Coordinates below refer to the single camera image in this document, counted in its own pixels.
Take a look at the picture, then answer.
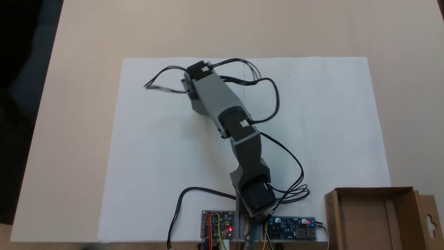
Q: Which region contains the black power cable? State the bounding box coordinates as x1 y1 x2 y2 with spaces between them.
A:
167 187 237 250

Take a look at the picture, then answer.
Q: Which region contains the circuit board with jumper wires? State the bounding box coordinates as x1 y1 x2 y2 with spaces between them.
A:
201 210 235 241

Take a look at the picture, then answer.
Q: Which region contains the thin black motor cable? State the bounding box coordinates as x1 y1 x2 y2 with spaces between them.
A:
143 65 188 94
209 58 281 124
259 132 310 204

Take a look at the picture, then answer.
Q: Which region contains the blue circuit board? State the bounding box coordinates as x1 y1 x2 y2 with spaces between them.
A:
268 217 317 241

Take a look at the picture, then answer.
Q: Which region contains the red jumper wire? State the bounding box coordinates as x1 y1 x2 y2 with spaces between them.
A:
206 212 213 250

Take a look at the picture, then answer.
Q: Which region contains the yellow jumper wire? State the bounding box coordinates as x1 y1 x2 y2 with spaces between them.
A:
214 212 228 250

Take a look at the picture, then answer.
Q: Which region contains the brown cardboard box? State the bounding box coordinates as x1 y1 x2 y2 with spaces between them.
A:
324 187 441 250

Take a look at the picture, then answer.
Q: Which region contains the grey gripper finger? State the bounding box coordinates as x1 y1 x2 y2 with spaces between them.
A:
190 97 210 117

